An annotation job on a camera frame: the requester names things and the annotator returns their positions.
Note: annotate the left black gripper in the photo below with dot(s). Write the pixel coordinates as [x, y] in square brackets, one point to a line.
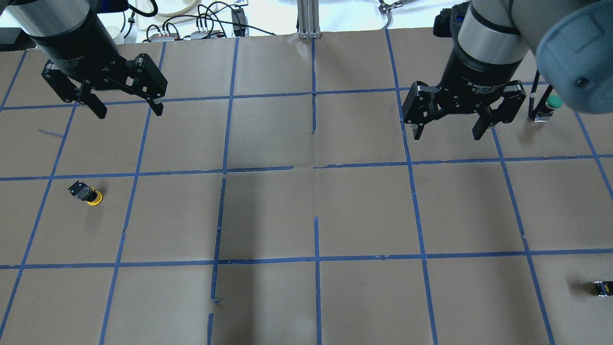
[82, 53]

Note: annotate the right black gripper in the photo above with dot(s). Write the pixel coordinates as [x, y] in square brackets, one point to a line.
[474, 71]

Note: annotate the yellow push button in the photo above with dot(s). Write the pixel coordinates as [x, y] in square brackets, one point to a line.
[86, 193]

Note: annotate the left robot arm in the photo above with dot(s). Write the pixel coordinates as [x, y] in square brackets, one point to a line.
[38, 16]

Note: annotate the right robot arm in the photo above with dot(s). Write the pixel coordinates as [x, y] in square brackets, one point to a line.
[571, 41]

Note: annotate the green push button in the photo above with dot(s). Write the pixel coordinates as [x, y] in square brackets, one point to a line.
[546, 107]

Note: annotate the white paper cup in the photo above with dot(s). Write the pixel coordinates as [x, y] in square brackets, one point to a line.
[116, 34]

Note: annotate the beige tray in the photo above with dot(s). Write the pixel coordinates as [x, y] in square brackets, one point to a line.
[166, 9]

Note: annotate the aluminium frame post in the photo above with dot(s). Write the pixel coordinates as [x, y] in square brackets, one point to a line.
[308, 19]

